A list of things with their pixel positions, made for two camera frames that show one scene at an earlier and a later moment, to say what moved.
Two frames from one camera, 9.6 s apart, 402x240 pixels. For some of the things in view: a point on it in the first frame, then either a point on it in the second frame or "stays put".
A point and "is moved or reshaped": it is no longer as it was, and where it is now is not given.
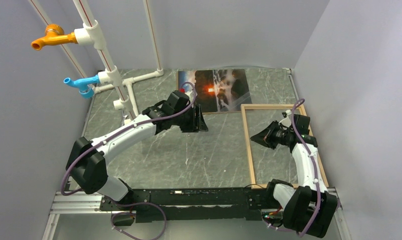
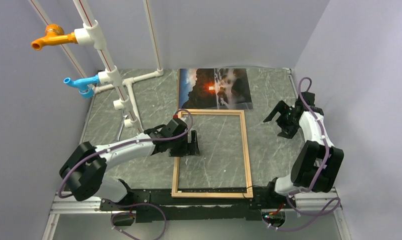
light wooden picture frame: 243,107 is moved or reshaped
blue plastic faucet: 86,90 stays put
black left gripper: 197,124 -> 189,148
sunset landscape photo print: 217,91 stays put
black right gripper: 265,137 -> 287,131
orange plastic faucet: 54,34 stays put
